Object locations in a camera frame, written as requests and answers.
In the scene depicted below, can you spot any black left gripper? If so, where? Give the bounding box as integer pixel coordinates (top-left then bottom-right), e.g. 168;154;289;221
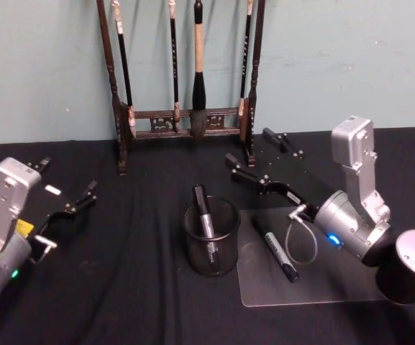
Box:
14;157;99;249

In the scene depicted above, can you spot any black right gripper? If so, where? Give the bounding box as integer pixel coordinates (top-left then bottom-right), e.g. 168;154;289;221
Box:
224;127;341;226

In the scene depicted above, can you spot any black and silver marker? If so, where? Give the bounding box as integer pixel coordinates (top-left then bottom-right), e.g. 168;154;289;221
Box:
252;215;301;284
191;184;221;267

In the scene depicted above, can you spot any dark wooden brush rack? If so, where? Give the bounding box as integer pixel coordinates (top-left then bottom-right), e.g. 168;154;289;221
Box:
95;0;268;177

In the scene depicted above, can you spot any black mesh pen cup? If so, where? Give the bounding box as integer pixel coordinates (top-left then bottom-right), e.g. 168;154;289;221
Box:
183;195;242;277

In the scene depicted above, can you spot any thin black calligraphy brush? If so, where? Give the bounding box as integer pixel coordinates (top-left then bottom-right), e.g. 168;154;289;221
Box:
237;0;255;118
169;0;182;133
111;0;137;137

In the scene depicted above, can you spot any black table cloth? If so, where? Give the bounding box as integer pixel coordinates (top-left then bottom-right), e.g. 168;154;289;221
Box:
0;127;415;345

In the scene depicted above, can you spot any clear plastic sheet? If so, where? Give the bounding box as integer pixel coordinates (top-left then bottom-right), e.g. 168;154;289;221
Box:
236;205;391;308

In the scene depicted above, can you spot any left gripper cable silver plug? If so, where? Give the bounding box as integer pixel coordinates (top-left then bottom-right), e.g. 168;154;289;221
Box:
32;235;58;264

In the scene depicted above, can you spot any large calligraphy brush pale handle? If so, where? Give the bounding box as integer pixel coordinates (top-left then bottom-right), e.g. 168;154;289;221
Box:
189;0;208;139

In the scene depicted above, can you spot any right gripper thin cable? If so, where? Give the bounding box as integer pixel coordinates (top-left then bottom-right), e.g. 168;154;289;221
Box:
285;203;319;266

